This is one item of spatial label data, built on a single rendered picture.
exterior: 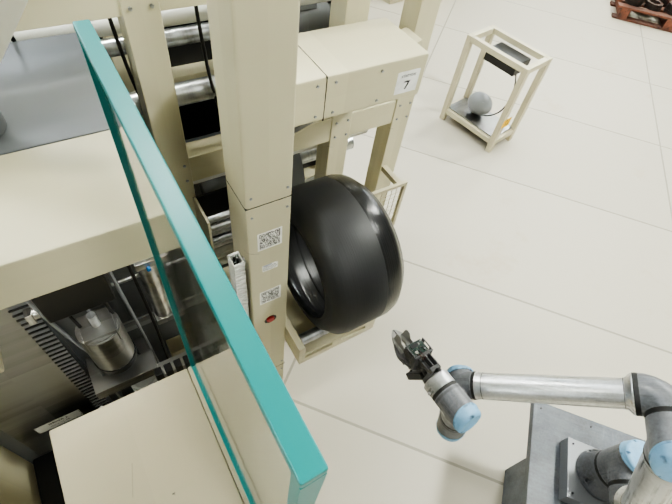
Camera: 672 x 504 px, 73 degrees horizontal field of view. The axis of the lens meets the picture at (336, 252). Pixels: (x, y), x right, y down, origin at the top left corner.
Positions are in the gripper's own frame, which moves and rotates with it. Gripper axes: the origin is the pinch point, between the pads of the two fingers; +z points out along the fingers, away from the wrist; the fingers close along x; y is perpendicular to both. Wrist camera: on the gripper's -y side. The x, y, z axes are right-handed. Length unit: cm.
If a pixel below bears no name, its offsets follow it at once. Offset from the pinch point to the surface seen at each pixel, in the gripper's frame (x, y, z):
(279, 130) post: 30, 76, 19
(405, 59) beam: -26, 71, 46
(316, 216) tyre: 13.6, 34.7, 31.2
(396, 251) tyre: -6.8, 24.3, 14.2
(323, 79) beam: 3, 71, 46
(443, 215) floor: -149, -100, 115
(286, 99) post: 29, 84, 18
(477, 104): -239, -64, 186
